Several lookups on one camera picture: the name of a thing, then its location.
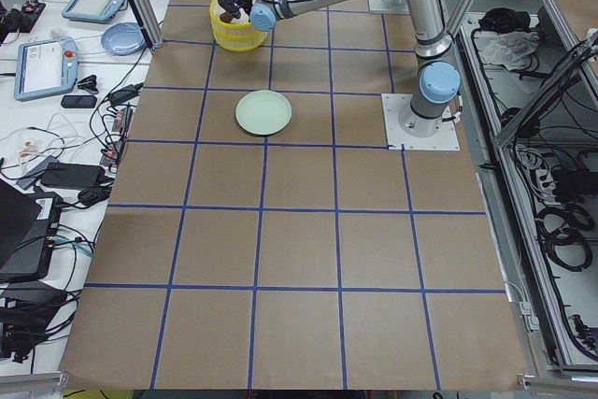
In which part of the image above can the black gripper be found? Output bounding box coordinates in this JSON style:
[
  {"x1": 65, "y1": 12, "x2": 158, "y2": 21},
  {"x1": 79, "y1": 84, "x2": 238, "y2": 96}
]
[{"x1": 218, "y1": 0, "x2": 250, "y2": 14}]

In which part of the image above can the dark red bun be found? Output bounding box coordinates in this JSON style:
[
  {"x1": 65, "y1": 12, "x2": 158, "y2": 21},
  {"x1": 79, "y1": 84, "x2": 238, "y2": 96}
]
[{"x1": 219, "y1": 11, "x2": 235, "y2": 23}]

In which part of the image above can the side yellow bamboo steamer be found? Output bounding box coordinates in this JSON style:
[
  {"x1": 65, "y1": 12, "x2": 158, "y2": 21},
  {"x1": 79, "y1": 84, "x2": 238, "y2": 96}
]
[{"x1": 209, "y1": 0, "x2": 260, "y2": 36}]

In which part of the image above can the centre yellow bamboo steamer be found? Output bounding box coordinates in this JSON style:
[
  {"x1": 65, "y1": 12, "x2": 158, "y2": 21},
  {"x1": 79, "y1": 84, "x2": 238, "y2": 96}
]
[{"x1": 213, "y1": 31, "x2": 268, "y2": 52}]

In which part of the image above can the light green plate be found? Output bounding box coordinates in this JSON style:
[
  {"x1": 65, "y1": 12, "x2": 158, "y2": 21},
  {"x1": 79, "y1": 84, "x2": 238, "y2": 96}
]
[{"x1": 235, "y1": 90, "x2": 292, "y2": 135}]

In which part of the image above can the far teach pendant tablet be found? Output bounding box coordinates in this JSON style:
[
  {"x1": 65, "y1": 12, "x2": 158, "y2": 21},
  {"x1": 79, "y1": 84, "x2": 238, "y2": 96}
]
[{"x1": 62, "y1": 0, "x2": 125, "y2": 23}]

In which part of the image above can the teach pendant tablet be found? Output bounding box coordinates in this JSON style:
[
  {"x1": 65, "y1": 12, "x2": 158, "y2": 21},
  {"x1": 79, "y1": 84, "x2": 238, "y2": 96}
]
[
  {"x1": 14, "y1": 37, "x2": 78, "y2": 102},
  {"x1": 62, "y1": 0, "x2": 125, "y2": 23}
]

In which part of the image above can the near teach pendant tablet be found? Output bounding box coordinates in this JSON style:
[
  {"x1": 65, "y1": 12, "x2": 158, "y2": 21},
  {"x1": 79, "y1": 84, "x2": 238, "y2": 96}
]
[{"x1": 14, "y1": 37, "x2": 78, "y2": 102}]

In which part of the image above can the black power adapter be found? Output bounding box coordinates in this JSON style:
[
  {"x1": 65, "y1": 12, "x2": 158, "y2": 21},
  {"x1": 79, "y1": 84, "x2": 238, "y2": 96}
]
[{"x1": 40, "y1": 163, "x2": 105, "y2": 190}]

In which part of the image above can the white crumpled cloth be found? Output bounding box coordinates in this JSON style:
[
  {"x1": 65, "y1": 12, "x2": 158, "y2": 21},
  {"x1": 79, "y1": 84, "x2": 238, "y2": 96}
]
[{"x1": 480, "y1": 31, "x2": 540, "y2": 71}]

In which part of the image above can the black laptop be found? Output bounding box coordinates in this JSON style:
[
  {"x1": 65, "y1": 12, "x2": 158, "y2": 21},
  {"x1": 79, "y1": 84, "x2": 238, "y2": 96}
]
[{"x1": 1, "y1": 181, "x2": 62, "y2": 283}]

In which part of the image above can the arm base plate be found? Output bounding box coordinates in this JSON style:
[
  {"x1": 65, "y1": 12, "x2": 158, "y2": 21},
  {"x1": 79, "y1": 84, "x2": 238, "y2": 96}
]
[
  {"x1": 381, "y1": 93, "x2": 460, "y2": 151},
  {"x1": 368, "y1": 0, "x2": 409, "y2": 16}
]

